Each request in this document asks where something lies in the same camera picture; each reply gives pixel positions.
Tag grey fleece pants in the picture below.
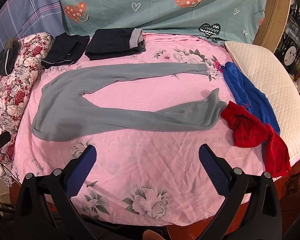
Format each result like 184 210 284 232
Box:
31 62 226 142

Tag red rose floral bolster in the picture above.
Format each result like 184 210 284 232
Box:
0 32 52 186

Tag red garment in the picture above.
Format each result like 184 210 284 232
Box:
221 101 291 178

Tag dark grey folded garment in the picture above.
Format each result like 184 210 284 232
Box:
0 38 19 76

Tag pink floral bed sheet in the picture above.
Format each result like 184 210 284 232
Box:
12 33 264 226

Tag blue garment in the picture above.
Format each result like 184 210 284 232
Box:
222 62 280 135

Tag folded dark navy pants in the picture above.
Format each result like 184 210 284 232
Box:
41 33 90 69

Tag cream quilted pillow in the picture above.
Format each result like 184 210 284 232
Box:
225 41 300 165

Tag blue plaid pillow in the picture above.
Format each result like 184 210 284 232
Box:
0 0 64 52

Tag folded navy pants grey cuff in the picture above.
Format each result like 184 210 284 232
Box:
85 28 146 61

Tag teal heart print quilt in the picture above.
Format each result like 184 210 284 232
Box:
59 0 267 43

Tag wooden headboard frame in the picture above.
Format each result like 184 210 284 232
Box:
253 0 290 53

